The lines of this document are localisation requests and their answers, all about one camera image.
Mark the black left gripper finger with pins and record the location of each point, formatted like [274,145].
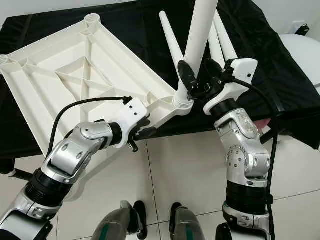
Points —
[146,134]

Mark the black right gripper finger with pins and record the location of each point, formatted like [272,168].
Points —
[188,76]
[216,74]

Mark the white plastic table top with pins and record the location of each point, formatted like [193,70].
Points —
[60,65]

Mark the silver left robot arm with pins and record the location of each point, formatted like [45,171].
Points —
[70,155]

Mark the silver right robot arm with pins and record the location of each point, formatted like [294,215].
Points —
[245,150]

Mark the black tablecloth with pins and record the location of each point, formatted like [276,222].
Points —
[280,100]

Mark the white round appliance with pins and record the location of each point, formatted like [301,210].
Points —
[302,57]

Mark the grey robot right leg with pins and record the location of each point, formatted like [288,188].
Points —
[187,225]

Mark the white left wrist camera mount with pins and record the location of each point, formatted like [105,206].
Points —
[132,114]

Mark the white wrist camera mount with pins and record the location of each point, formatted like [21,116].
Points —
[132,114]
[242,67]

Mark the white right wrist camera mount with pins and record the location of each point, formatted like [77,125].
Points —
[242,67]

